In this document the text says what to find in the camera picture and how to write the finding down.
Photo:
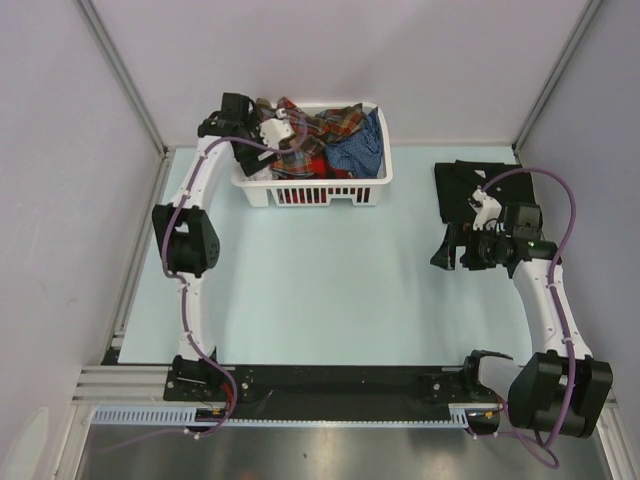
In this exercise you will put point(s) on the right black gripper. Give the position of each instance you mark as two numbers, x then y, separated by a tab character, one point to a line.
445	256

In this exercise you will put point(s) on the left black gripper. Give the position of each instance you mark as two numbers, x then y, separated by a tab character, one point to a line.
251	163

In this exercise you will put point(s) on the white long sleeve shirt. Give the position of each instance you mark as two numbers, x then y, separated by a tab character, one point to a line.
262	175

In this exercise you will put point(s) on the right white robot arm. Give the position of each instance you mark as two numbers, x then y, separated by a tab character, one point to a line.
562	389

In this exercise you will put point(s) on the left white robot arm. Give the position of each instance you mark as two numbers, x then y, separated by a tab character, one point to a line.
189	248

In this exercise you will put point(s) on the brown plaid shirt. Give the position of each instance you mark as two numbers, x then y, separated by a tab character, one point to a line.
315	132

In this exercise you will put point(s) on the white plastic laundry basket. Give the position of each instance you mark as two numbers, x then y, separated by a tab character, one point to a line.
361	192

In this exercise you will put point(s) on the folded black shirt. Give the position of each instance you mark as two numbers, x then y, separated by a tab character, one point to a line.
457	181

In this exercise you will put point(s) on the red black plaid shirt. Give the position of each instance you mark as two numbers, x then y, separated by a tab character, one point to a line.
306	168

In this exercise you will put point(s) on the blue checked shirt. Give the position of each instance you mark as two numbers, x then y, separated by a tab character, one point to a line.
361	153

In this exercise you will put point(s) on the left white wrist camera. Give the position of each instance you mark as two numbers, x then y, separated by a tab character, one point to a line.
276	129

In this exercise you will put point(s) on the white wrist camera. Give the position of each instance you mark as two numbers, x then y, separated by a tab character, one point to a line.
276	129
487	210

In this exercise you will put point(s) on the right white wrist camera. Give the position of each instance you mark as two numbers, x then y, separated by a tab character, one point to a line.
487	210

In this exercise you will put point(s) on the white slotted cable duct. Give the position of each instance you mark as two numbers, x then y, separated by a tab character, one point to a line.
194	417

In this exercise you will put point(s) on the left aluminium corner post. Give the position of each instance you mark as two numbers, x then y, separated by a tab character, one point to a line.
114	61

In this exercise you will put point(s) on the aluminium corner post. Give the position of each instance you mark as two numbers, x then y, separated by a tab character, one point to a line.
114	61
576	37

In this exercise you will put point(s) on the right aluminium corner post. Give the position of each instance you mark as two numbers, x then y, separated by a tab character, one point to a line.
576	37

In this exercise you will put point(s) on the aluminium frame rail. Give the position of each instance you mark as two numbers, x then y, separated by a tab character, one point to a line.
120	385

